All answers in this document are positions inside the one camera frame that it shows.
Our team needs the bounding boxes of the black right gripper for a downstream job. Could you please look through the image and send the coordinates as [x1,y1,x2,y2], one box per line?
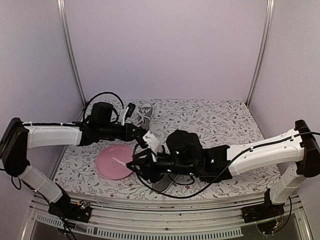
[125,148,198,183]

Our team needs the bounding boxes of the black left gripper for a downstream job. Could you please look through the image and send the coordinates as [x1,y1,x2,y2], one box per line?
[99,123,143,142]

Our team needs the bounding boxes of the grey sneaker with red sole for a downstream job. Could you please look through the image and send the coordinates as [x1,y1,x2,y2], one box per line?
[137,102,154,131]

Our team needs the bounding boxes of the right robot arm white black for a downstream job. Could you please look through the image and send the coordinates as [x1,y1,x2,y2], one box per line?
[126,120,320,223]

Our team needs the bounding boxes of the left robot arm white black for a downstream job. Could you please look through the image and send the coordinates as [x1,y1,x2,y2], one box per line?
[0,102,148,223]

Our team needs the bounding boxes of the pink plastic plate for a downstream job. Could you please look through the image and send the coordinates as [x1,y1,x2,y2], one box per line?
[95,144,133,180]

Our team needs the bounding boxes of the floral patterned table mat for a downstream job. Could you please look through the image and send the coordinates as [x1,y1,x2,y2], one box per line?
[53,99,281,201]

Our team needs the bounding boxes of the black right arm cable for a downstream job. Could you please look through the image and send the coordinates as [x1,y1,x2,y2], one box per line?
[131,145,236,200]

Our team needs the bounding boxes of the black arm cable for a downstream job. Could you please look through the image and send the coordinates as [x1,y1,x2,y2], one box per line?
[131,145,236,200]
[83,92,125,121]

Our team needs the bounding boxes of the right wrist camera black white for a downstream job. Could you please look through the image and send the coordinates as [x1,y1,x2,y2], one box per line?
[142,130,162,163]

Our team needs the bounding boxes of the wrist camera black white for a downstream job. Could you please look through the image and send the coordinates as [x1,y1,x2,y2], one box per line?
[142,130,162,163]
[118,103,136,126]

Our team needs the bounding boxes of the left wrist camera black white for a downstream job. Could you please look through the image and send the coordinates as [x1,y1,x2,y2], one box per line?
[118,103,136,126]

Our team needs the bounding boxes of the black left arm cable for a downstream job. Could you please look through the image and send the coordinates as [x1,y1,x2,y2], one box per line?
[83,92,125,121]

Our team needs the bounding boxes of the aluminium front rail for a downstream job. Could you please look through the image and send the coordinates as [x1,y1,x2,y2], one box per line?
[20,194,315,240]

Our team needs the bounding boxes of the left aluminium frame post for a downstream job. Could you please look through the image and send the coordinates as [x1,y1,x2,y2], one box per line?
[56,0,87,107]

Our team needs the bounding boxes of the aluminium frame post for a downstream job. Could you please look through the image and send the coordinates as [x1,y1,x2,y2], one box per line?
[245,0,275,109]
[56,0,87,107]

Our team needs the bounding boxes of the right aluminium frame post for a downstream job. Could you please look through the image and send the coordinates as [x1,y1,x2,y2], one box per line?
[245,0,275,109]

